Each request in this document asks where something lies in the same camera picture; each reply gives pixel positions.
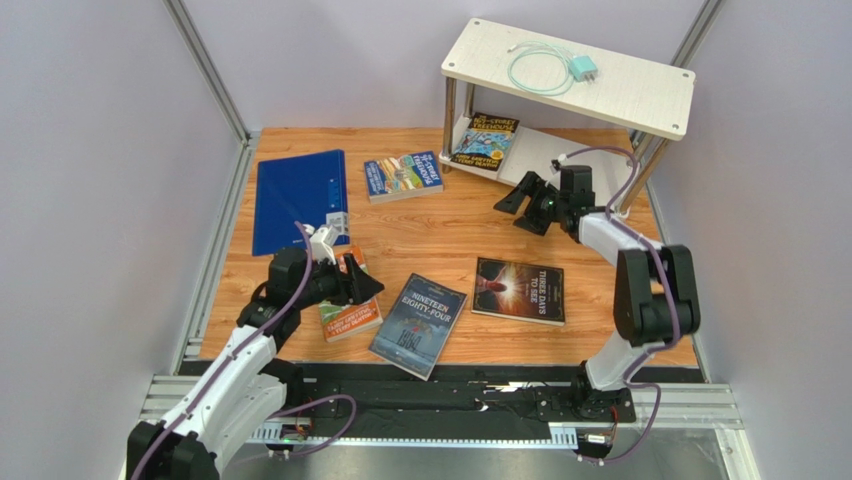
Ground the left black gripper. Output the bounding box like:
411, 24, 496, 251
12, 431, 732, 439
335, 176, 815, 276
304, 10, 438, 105
294, 253, 383, 310

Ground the orange 78-storey treehouse book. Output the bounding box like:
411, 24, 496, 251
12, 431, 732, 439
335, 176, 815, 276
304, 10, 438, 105
316, 244, 384, 344

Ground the nineteen eighty-four book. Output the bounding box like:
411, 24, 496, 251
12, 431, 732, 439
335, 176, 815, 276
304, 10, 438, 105
368, 273, 467, 381

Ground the black 169-storey treehouse book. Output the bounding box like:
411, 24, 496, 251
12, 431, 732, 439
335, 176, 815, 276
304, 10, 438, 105
450, 112, 520, 178

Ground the three days to see book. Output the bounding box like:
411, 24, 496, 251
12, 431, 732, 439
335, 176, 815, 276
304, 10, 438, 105
471, 257, 566, 327

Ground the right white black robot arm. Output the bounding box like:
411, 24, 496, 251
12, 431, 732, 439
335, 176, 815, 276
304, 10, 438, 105
494, 165, 700, 406

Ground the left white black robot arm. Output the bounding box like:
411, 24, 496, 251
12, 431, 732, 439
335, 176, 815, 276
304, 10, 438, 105
126, 247, 385, 479

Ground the blue file folder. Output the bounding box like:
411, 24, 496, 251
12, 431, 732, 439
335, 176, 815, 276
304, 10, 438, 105
252, 149, 351, 257

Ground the blue treehouse book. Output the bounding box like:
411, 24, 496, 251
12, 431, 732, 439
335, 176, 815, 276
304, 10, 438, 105
364, 151, 445, 204

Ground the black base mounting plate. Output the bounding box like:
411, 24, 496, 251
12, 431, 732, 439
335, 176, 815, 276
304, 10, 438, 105
288, 363, 637, 440

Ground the white two-tier shelf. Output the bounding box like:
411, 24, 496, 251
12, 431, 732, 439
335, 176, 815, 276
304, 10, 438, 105
439, 18, 696, 205

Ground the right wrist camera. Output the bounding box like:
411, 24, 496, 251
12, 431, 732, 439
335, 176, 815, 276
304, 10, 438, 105
550, 154, 568, 175

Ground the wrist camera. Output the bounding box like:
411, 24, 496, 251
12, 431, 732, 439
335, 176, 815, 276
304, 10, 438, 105
550, 154, 568, 175
306, 225, 340, 265

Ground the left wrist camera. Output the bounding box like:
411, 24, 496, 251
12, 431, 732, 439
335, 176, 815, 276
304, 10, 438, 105
306, 225, 340, 265

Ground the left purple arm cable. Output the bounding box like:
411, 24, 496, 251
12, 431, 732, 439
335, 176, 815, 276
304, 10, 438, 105
129, 221, 357, 480

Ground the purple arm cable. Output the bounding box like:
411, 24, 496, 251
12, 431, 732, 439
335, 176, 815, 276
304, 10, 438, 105
555, 146, 684, 466
129, 221, 357, 480

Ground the teal charger with cable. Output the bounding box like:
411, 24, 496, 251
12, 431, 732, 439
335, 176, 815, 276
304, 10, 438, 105
506, 41, 599, 97

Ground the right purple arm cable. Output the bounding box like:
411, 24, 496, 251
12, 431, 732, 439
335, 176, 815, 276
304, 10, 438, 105
555, 146, 684, 466

